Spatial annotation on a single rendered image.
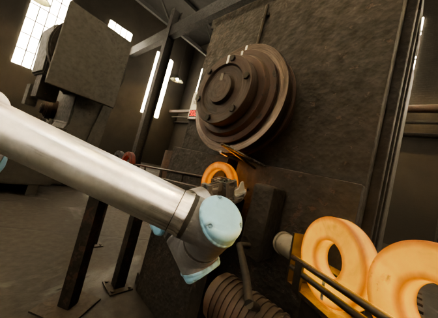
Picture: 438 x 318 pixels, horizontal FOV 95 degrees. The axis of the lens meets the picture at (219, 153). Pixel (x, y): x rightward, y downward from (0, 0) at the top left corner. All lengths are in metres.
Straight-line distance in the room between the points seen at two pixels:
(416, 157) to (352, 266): 6.46
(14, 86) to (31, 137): 10.15
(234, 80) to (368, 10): 0.53
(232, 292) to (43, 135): 0.54
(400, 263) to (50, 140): 0.56
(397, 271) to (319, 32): 0.86
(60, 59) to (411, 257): 3.24
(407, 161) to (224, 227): 6.55
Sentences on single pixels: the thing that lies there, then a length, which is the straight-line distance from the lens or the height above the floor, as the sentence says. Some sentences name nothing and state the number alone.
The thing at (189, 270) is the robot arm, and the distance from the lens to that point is 0.51.
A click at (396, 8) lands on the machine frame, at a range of 0.99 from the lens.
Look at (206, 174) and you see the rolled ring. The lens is 0.89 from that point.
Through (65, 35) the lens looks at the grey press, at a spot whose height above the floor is 1.87.
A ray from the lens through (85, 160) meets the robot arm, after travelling 0.42.
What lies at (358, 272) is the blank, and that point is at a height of 0.72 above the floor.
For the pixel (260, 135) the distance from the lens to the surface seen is 0.73.
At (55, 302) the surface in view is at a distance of 1.41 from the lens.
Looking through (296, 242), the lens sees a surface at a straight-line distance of 0.52.
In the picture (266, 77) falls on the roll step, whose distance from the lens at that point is 0.78.
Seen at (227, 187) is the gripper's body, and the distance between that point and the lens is 0.65.
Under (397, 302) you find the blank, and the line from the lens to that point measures 0.39.
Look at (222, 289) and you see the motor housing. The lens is 0.62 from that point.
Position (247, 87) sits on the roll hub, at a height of 1.11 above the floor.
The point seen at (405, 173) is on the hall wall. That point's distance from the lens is 6.76.
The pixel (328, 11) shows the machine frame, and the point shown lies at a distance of 1.08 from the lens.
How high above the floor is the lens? 0.82
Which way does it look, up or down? 3 degrees up
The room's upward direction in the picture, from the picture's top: 14 degrees clockwise
